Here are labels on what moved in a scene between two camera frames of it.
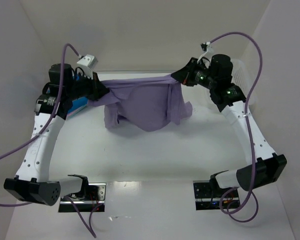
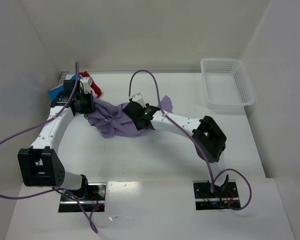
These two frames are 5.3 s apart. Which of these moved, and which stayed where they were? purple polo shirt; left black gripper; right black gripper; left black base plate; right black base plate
Moved: purple polo shirt; left black gripper; right black gripper
Stayed: right black base plate; left black base plate
